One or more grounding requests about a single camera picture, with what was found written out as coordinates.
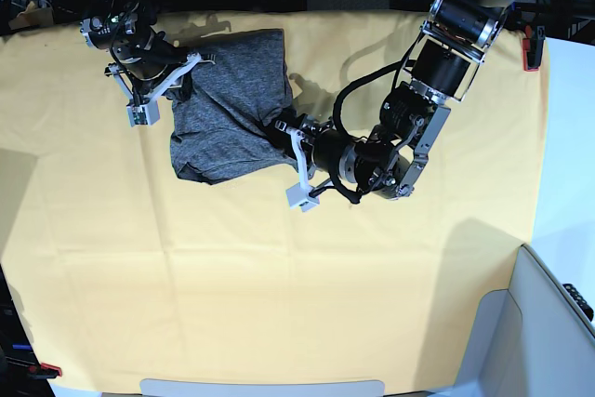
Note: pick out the grey long-sleeve shirt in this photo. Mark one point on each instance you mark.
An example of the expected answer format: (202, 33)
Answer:
(217, 135)

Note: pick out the red black clamp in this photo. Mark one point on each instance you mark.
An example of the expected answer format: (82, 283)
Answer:
(532, 47)
(43, 371)

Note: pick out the grey plate at edge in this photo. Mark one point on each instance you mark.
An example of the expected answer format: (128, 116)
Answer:
(156, 387)

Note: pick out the red black clamp left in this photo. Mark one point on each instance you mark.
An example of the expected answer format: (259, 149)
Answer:
(43, 371)

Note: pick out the black remote control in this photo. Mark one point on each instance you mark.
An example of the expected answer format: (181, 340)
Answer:
(579, 300)

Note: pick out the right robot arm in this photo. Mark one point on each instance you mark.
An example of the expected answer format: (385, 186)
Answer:
(103, 20)

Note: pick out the yellow table cloth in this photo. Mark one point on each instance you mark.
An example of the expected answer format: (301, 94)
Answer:
(120, 271)

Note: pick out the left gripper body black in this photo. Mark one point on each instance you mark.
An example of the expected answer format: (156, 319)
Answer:
(325, 147)

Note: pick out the red black clamp right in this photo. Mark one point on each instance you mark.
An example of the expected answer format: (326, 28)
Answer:
(532, 47)

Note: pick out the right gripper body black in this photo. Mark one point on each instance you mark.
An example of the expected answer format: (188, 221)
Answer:
(148, 58)

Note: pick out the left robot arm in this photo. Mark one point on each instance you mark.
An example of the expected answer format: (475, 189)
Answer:
(438, 67)

